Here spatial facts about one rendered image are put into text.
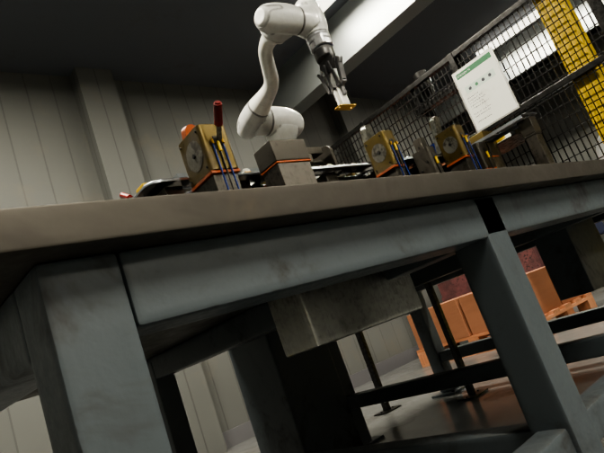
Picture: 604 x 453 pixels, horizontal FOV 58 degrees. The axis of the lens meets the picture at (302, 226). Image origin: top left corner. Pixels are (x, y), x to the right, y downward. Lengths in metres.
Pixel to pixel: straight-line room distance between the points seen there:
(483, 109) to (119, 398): 2.33
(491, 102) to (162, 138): 3.14
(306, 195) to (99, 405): 0.34
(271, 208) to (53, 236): 0.25
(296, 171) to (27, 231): 1.01
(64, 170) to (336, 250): 3.88
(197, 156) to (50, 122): 3.45
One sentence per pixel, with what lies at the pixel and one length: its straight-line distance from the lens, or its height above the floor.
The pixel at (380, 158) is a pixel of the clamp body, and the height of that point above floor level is 0.97.
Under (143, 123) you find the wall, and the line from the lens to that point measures 5.02.
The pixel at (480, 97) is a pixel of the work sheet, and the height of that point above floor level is 1.28.
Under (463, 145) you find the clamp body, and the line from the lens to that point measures 2.00.
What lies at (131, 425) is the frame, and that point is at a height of 0.50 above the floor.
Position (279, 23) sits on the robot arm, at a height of 1.57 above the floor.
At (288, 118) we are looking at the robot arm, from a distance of 2.54.
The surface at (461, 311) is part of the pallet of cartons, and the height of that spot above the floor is 0.35.
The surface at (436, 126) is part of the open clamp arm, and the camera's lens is 2.07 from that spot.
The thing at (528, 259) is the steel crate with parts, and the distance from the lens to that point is 5.76.
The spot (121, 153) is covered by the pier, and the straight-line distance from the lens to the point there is 4.60.
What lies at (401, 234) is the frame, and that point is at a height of 0.62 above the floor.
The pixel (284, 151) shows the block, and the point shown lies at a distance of 1.45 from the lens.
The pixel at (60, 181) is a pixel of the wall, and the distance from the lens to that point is 4.48.
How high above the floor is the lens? 0.51
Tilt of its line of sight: 12 degrees up
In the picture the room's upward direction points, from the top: 20 degrees counter-clockwise
